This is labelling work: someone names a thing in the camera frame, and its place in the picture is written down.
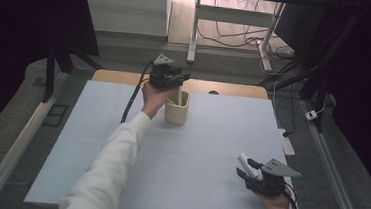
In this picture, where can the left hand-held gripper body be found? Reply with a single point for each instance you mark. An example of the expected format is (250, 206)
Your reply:
(162, 74)

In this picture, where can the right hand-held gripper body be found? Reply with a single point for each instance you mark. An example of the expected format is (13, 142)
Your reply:
(269, 184)

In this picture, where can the thick white cylinder stick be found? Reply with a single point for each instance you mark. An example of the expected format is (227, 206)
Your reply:
(244, 159)

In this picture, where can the white pen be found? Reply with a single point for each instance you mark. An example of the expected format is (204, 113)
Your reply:
(180, 96)

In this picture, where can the cream square pen holder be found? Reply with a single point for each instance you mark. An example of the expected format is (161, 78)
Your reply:
(176, 115)

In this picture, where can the person's right hand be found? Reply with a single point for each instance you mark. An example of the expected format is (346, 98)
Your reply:
(276, 205)

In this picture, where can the person's left hand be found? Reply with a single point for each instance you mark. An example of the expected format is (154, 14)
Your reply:
(153, 100)

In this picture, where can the white power strip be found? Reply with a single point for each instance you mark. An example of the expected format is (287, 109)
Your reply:
(287, 144)

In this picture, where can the light blue table mat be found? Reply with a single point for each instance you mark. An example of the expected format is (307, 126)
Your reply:
(201, 172)

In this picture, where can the black metal stand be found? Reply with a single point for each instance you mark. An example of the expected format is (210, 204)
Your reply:
(313, 71)
(50, 74)

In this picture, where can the aluminium floor rail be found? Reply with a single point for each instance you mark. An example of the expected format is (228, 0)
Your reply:
(331, 176)
(19, 148)

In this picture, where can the white desk frame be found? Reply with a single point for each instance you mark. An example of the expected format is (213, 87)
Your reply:
(234, 15)

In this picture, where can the black rectangular floor frame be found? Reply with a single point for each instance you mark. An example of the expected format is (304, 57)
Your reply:
(55, 115)

